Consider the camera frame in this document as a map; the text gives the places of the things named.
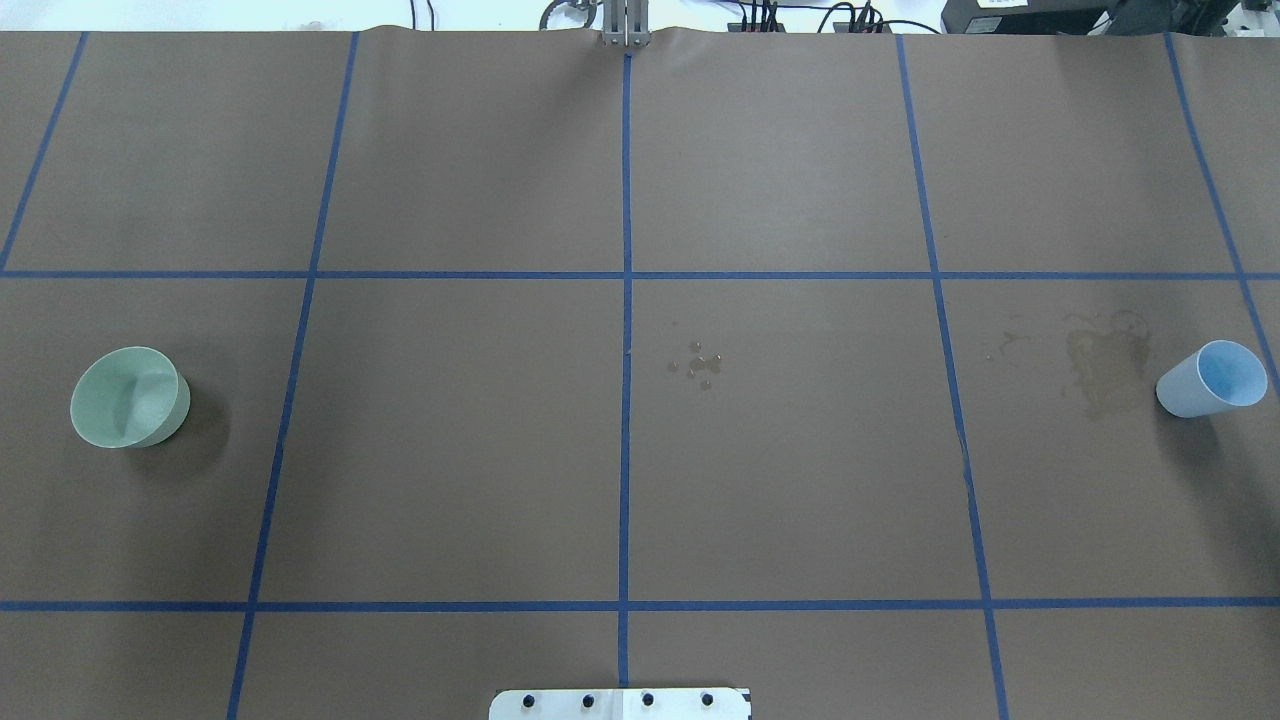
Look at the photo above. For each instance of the green bowl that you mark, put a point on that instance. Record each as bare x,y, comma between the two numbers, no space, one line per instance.
134,397

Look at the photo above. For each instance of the light blue plastic cup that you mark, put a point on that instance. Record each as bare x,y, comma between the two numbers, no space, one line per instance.
1219,377

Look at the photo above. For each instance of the black box device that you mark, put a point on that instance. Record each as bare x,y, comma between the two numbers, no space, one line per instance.
1072,18

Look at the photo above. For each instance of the aluminium frame post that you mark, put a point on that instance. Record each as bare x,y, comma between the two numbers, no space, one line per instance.
625,23

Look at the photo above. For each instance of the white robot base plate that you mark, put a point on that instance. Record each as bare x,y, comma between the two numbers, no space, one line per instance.
623,703

